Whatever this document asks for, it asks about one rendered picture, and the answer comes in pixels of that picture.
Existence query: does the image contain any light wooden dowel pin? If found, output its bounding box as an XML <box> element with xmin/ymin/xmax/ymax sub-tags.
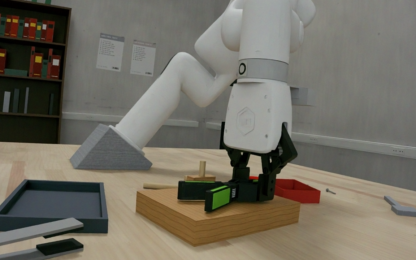
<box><xmin>199</xmin><ymin>160</ymin><xmax>206</xmax><ymax>177</ymax></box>

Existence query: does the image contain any beige cylindrical rod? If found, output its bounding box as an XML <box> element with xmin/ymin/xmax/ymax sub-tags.
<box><xmin>143</xmin><ymin>182</ymin><xmax>178</xmax><ymax>189</ymax></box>

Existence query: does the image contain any red shallow tray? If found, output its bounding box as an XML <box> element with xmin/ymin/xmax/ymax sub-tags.
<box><xmin>274</xmin><ymin>179</ymin><xmax>321</xmax><ymax>203</ymax></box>

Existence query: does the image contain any small light wooden block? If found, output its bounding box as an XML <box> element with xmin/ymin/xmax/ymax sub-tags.
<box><xmin>187</xmin><ymin>174</ymin><xmax>216</xmax><ymax>181</ymax></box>

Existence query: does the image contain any flat wooden board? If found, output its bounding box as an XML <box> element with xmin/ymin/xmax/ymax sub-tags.
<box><xmin>136</xmin><ymin>188</ymin><xmax>301</xmax><ymax>247</ymax></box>

